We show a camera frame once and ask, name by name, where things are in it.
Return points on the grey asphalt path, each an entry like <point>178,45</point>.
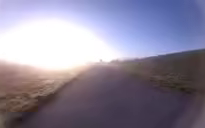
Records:
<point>103,100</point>

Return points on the dry flat grass field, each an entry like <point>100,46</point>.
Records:
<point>20,86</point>

